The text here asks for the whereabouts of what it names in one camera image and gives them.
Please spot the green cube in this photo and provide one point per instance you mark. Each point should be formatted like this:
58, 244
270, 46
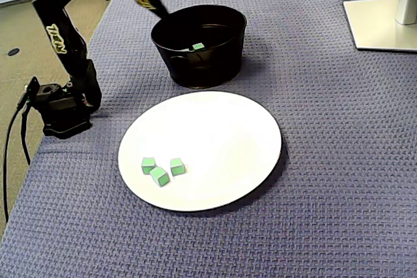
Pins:
197, 46
160, 177
148, 164
178, 167

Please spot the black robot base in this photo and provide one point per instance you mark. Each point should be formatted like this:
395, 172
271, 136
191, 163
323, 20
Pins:
62, 118

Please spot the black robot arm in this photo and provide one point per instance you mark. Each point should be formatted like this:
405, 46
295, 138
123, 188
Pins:
58, 40

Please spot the white round plate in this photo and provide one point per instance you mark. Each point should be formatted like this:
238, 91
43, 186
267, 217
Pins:
228, 177

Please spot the black metal bucket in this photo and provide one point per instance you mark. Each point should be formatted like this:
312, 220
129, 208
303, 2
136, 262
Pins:
202, 69

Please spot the black round floor cover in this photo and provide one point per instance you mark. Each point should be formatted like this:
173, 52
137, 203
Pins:
13, 52

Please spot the white monitor stand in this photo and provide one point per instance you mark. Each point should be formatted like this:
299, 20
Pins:
374, 24

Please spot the blue woven mat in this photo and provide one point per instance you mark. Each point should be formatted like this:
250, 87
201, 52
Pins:
325, 161

